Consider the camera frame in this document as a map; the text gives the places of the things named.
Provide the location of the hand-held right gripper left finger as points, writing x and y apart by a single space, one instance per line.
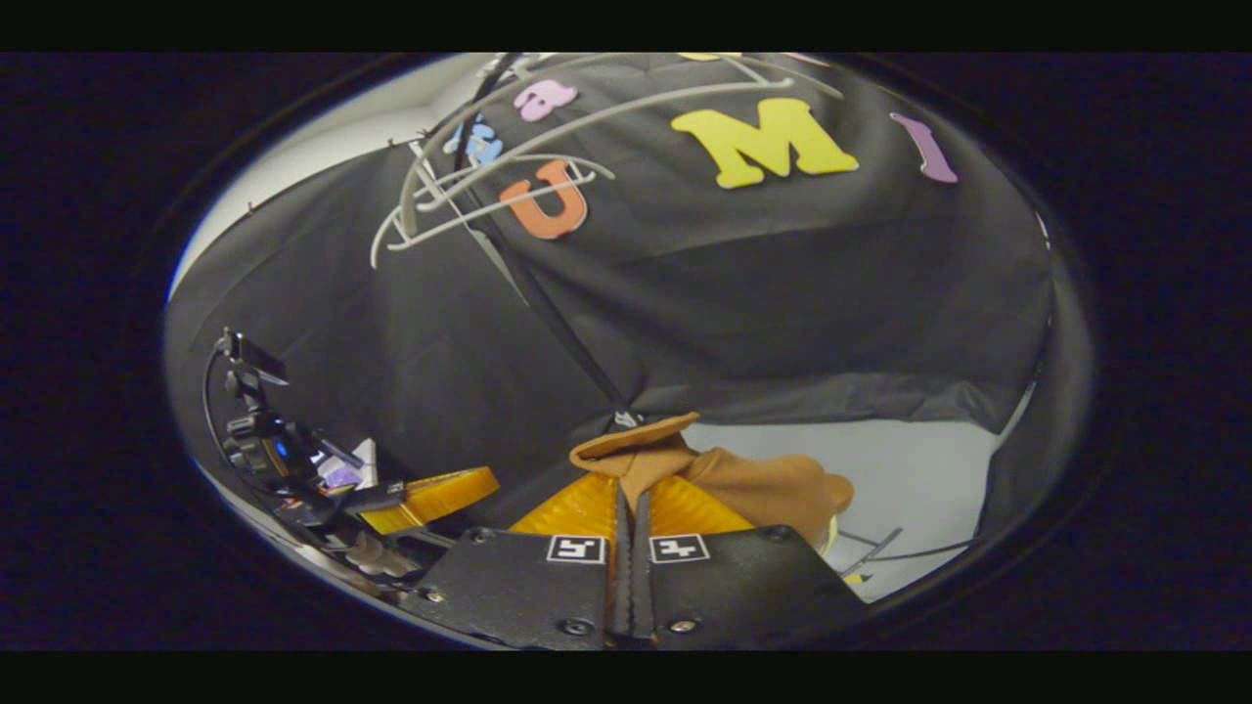
518 587

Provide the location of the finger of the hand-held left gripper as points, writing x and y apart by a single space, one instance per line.
440 494

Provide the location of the brown jacket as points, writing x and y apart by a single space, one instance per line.
773 489

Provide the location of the black metal clothes rack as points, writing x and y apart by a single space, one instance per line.
577 357

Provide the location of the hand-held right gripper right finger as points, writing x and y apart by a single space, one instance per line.
753 587

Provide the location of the white plastic clothes hanger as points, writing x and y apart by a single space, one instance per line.
548 191
626 112

